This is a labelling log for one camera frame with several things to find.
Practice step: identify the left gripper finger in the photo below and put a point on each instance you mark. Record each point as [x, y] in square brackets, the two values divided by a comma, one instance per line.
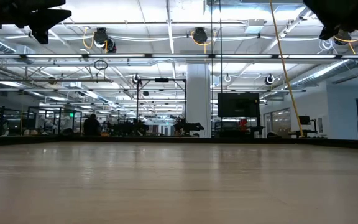
[47, 20]

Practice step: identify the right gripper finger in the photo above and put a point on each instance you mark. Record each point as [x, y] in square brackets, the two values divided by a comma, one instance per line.
[327, 32]

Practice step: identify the black background robot arm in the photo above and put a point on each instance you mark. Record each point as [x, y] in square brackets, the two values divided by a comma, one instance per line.
[188, 127]

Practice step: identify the long ceiling light bar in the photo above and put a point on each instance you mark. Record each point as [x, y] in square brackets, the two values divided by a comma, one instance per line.
[117, 56]

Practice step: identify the small monitor on stand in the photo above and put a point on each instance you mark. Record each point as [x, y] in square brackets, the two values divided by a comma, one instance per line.
[304, 120]

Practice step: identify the person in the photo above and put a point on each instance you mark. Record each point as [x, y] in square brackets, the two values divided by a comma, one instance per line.
[92, 127]

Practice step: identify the white building column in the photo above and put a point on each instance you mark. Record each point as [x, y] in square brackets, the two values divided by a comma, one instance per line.
[198, 99]

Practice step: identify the glass walled enclosure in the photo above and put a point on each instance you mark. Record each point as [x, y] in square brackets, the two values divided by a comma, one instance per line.
[59, 123]

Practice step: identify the black wall monitor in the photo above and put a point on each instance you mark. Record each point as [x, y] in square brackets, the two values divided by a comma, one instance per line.
[238, 105]

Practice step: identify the black background rig frame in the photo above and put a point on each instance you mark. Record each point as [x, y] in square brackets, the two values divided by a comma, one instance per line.
[137, 99]

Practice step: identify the black aluminium table frame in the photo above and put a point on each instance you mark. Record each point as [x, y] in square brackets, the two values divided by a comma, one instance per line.
[179, 140]

